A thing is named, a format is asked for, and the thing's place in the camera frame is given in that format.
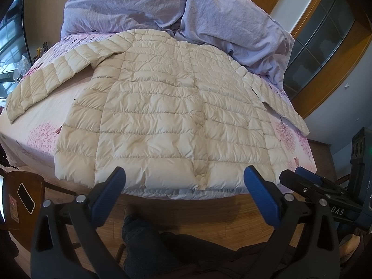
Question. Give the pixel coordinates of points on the cream quilted down jacket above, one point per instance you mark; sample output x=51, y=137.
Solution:
x=162, y=116

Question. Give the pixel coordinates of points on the white smartphone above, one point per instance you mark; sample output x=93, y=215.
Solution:
x=26, y=199

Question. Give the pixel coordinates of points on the wooden glass cabinet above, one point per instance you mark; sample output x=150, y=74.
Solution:
x=331, y=36

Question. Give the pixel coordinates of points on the lavender crumpled duvet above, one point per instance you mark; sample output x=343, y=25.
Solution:
x=238, y=27

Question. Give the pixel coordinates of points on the brown wooden chair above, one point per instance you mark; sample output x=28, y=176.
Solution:
x=16, y=219

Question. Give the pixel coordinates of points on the pink floral bed sheet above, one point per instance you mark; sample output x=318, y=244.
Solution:
x=37, y=127

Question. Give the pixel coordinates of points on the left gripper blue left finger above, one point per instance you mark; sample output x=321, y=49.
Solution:
x=65, y=242

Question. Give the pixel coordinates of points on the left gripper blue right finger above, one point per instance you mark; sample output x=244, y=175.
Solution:
x=317, y=254

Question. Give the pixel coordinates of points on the dark trouser leg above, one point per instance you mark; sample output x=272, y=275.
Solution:
x=152, y=253

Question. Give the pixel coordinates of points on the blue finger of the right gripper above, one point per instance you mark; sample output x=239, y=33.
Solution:
x=314, y=178

